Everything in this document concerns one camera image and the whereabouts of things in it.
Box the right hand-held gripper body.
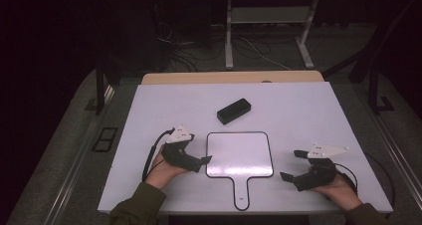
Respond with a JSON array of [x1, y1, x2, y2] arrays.
[[293, 142, 351, 193]]

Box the black floor cables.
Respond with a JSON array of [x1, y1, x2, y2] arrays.
[[154, 2, 230, 74]]

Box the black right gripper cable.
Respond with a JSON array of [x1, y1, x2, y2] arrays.
[[334, 162, 360, 195]]

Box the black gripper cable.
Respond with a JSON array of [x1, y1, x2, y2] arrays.
[[141, 127, 176, 183], [334, 162, 360, 195]]

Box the wooden table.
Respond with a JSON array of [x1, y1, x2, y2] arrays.
[[141, 70, 325, 86]]

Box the small whiteboard with handle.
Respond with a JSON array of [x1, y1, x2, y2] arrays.
[[205, 130, 276, 212]]

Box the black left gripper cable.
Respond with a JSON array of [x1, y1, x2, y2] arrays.
[[141, 127, 176, 183]]

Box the person's right hand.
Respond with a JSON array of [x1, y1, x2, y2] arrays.
[[310, 172, 364, 213]]

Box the black metal stand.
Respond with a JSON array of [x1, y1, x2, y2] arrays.
[[367, 65, 396, 115]]

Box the white floor cable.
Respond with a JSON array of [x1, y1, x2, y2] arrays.
[[239, 36, 293, 72]]

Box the white metal stand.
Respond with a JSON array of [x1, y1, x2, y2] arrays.
[[224, 0, 321, 71]]

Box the black whiteboard eraser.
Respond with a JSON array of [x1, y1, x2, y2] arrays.
[[216, 98, 253, 126]]

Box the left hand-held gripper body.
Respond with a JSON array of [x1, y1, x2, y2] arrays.
[[160, 124, 204, 173]]

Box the person's left hand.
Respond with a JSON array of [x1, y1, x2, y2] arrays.
[[144, 146, 191, 190]]

